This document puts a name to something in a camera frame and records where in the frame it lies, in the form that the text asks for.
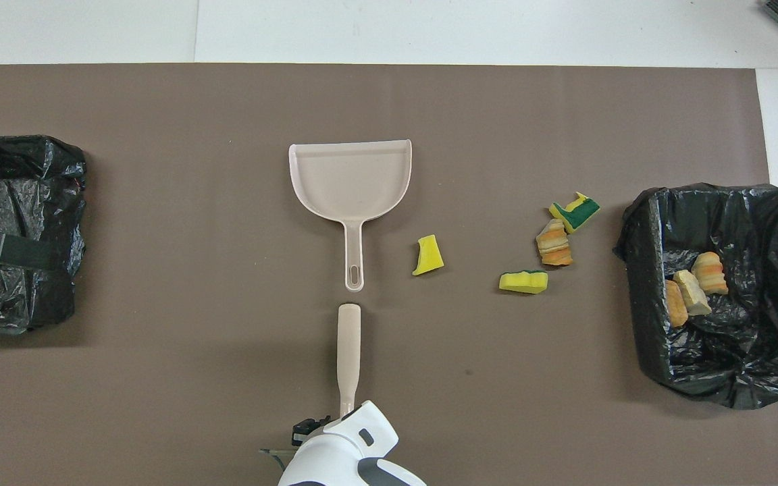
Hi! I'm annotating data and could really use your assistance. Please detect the small yellow sponge piece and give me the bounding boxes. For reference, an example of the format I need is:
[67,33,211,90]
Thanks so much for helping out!
[412,234,445,277]

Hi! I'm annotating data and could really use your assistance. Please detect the notched green yellow sponge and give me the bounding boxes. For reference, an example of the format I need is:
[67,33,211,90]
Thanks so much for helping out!
[549,192,601,235]

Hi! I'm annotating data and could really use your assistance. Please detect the beige hand brush black bristles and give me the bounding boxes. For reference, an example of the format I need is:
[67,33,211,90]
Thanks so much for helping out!
[337,304,363,419]

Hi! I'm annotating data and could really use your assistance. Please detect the pale cream sponge piece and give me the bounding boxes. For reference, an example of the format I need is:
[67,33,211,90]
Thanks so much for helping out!
[673,270,712,317]

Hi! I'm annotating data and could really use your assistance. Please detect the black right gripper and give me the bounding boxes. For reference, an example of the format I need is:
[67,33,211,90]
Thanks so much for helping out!
[292,415,332,446]

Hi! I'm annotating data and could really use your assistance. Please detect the black bag lined bin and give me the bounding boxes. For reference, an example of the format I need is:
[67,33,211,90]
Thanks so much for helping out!
[0,135,87,335]
[613,182,778,410]

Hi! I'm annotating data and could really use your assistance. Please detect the brown waffle sponge piece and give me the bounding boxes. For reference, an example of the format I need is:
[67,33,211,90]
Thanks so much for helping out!
[665,280,689,328]

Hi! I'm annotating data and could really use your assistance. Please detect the orange striped bread slices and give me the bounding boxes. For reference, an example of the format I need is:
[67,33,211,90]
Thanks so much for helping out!
[536,218,574,267]

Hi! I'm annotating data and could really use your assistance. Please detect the orange striped sponge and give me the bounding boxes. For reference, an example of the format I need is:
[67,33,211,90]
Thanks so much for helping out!
[692,252,729,296]

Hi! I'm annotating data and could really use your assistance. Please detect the brown table mat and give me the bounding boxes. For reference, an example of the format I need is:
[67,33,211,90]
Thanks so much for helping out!
[0,64,778,486]

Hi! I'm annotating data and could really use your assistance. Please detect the beige plastic dustpan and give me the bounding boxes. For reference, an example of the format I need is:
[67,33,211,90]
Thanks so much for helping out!
[288,140,413,292]

